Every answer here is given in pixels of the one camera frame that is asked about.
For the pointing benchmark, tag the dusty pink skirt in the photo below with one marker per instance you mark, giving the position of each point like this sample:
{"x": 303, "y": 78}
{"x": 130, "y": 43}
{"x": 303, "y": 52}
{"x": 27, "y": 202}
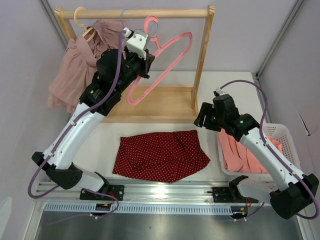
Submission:
{"x": 78, "y": 65}

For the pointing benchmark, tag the cream plastic hanger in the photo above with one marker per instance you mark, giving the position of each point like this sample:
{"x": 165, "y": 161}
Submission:
{"x": 87, "y": 30}

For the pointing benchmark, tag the wooden clothes rack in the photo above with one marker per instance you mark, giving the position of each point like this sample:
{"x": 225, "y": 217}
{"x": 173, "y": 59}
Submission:
{"x": 155, "y": 103}

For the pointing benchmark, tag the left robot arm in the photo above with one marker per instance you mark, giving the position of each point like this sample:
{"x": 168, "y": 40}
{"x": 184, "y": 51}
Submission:
{"x": 115, "y": 72}

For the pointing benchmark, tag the white plastic laundry basket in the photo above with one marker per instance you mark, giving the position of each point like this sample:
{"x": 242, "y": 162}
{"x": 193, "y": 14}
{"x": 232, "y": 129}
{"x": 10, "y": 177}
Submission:
{"x": 281, "y": 138}

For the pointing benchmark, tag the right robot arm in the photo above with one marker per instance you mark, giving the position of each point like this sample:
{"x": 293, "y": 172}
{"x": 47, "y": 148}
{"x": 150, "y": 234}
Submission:
{"x": 295, "y": 190}

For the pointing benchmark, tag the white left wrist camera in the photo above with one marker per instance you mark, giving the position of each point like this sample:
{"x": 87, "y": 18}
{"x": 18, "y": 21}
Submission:
{"x": 137, "y": 42}

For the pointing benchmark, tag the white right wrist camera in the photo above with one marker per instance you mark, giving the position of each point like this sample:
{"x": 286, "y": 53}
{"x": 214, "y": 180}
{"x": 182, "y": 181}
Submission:
{"x": 219, "y": 94}

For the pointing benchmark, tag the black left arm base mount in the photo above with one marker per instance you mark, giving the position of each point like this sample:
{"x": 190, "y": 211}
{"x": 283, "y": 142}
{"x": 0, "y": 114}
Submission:
{"x": 117, "y": 191}

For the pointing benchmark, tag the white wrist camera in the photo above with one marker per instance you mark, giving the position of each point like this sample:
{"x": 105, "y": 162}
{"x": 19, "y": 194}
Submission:
{"x": 219, "y": 94}
{"x": 137, "y": 42}

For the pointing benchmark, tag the dark red dotted garment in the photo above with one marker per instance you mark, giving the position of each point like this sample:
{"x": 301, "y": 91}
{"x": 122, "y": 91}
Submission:
{"x": 165, "y": 157}

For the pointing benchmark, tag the white slotted cable duct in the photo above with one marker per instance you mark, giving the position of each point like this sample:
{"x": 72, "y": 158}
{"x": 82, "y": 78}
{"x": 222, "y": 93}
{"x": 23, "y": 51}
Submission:
{"x": 146, "y": 208}

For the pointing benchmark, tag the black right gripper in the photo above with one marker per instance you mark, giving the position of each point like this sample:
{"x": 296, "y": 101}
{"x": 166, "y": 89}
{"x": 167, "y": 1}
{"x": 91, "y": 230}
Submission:
{"x": 207, "y": 109}

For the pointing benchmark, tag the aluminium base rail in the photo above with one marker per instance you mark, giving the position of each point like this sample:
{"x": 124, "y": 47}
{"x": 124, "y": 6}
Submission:
{"x": 144, "y": 192}

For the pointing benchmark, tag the salmon pink garment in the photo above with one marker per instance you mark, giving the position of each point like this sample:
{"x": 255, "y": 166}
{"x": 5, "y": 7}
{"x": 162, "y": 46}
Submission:
{"x": 237, "y": 158}

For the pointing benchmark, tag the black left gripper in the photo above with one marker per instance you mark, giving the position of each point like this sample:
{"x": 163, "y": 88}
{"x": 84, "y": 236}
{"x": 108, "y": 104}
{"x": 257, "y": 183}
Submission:
{"x": 145, "y": 64}

